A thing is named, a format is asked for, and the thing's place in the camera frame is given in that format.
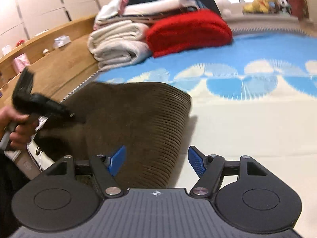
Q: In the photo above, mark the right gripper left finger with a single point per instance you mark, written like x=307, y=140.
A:
x=104, y=169

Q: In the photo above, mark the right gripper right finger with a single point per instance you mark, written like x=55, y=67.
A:
x=209, y=170

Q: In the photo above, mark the brown corduroy pants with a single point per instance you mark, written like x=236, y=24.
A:
x=148, y=118

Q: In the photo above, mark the person left hand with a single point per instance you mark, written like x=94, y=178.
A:
x=25, y=127

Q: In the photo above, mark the pink box on headboard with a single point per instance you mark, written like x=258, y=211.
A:
x=20, y=62

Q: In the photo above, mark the wooden headboard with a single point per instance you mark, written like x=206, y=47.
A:
x=57, y=71

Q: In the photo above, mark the white tissue pack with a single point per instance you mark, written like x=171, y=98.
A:
x=61, y=41

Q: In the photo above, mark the blue patterned bed sheet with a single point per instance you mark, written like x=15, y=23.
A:
x=256, y=96

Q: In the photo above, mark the white wardrobe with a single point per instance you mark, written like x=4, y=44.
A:
x=24, y=19

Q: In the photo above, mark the cream folded blanket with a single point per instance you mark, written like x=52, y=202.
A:
x=119, y=44

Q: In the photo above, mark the white pink folded clothes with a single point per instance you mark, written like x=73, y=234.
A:
x=113, y=8

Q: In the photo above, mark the red folded blanket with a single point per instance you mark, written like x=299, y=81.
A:
x=191, y=30

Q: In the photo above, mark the white folded quilt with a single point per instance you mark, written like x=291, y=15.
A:
x=156, y=7

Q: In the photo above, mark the white plush toy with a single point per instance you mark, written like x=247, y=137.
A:
x=224, y=8

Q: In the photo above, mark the yellow bear plush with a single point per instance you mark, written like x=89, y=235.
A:
x=259, y=6

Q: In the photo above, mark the panda plush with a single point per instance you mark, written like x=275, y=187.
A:
x=284, y=6

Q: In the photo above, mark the red cushion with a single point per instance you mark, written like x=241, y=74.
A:
x=299, y=9

